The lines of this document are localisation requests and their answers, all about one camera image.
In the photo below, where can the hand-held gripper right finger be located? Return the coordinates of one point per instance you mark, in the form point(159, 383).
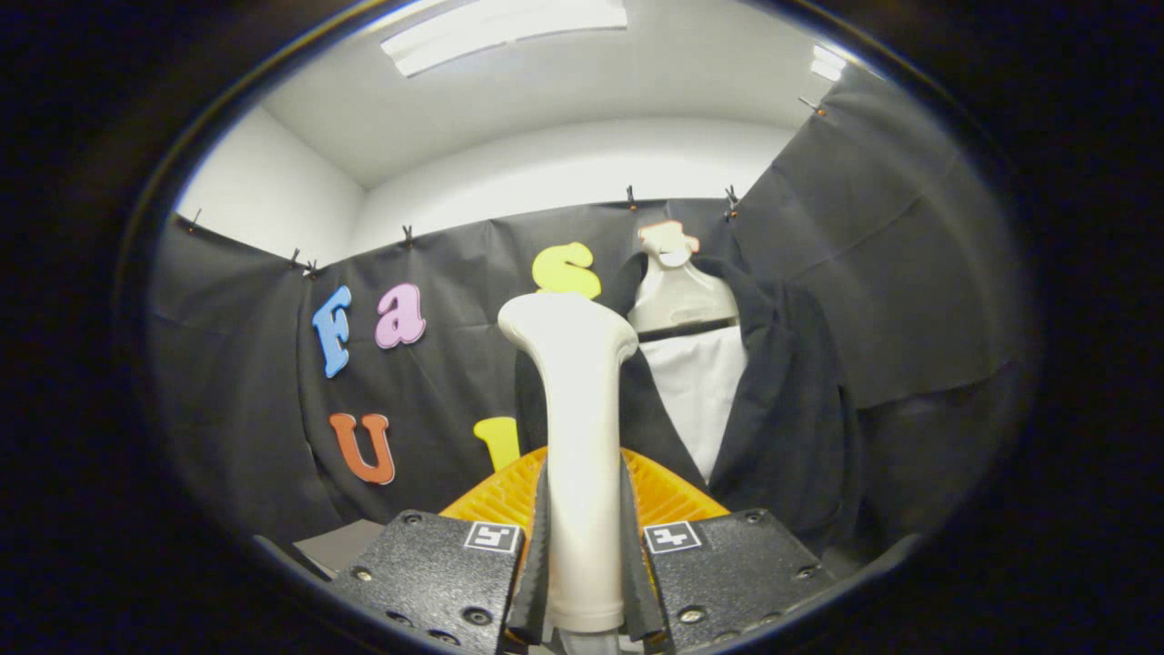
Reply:
point(637, 591)

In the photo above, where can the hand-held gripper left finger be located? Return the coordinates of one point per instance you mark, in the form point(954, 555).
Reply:
point(535, 591)

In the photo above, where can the white garment steamer head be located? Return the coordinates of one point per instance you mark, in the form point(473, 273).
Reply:
point(582, 455)

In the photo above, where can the black jacket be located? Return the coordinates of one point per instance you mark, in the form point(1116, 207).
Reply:
point(782, 409)

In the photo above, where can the white clothes hanger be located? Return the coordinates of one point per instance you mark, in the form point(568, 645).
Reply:
point(677, 300)

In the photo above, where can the grey cabinet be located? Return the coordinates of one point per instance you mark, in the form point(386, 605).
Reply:
point(341, 546)

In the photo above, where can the long ceiling light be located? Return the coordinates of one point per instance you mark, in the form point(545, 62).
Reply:
point(500, 32)

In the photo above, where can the small ceiling light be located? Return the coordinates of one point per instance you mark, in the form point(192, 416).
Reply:
point(827, 64)

